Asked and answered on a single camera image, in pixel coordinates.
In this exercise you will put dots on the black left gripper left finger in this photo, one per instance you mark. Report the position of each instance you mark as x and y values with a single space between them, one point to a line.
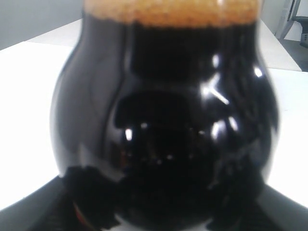
36 204

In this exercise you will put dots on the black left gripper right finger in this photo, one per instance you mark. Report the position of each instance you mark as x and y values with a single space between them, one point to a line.
251 205

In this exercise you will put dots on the dark soy sauce bottle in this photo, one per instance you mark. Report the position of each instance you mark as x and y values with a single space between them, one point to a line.
163 117

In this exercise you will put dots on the grey chair base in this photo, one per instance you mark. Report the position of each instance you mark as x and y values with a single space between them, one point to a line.
293 23

